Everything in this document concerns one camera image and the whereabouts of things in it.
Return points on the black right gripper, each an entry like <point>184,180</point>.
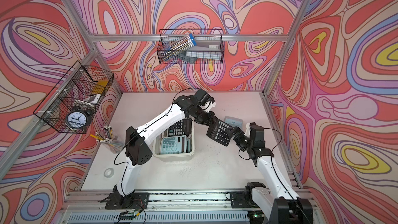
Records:
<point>237,138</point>

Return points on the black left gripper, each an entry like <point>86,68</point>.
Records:
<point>208,121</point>

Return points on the black calculator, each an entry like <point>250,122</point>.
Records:
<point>220,132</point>
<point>183,127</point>

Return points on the white plastic storage box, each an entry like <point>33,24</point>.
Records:
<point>175,157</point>

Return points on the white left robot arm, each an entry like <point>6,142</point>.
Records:
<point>138,140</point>

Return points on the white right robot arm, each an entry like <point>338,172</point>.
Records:
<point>278,201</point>

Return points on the small light blue calculator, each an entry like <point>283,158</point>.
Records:
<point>234,122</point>

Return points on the grey white box in basket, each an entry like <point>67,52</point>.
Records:
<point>205,51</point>

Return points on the clear tube of pencils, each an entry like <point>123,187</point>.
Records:
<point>172,50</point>

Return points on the clear pen cup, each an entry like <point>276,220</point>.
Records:
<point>108,139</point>

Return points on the yellow item in basket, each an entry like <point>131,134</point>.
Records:
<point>100,87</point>

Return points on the clear tape roll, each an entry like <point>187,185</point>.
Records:
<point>108,173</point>

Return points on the white device in basket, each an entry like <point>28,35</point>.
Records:
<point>93,99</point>

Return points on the green circuit board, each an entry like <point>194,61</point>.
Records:
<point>128,216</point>

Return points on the black alarm clock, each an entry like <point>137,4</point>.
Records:
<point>79,117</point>

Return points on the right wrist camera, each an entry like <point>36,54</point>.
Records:
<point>248,130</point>

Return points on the black wire basket back wall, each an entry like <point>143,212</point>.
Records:
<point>168,36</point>

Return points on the black wire basket wall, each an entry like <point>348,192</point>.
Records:
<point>74,86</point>
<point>168,36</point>

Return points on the black wire basket left wall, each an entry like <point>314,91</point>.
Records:
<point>74,86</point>

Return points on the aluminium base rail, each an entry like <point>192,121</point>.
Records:
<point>160,207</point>

